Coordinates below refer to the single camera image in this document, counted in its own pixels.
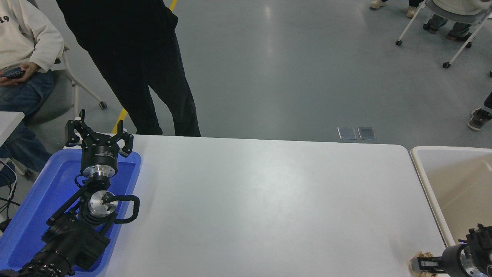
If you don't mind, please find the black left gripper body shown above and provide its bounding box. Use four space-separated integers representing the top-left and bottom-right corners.
80 133 121 172

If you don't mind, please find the large pale bin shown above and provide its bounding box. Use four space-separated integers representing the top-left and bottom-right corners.
410 146 492 277

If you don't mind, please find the white-framed chair with castors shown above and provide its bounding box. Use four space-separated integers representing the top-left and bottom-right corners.
396 0 492 69

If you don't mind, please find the grey chair with castors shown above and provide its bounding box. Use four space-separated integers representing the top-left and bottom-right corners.
23 44 108 126

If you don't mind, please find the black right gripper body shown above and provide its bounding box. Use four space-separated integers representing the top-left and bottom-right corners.
440 244 466 277

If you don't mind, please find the blue plastic tray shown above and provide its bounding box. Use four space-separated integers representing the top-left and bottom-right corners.
0 148 142 277

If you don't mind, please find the small white table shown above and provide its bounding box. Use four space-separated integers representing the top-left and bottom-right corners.
0 111 25 147

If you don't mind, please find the white cable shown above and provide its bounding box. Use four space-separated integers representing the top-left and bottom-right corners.
0 158 18 200

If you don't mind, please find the person's left hand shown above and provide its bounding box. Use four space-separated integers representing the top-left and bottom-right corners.
13 61 40 82

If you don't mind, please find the tan paper ball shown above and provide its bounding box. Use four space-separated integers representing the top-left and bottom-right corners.
409 252 437 277

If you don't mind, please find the black cable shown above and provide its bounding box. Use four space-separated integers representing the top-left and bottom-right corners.
0 196 20 216

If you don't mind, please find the dark phone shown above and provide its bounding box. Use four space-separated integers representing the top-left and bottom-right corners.
0 67 26 79

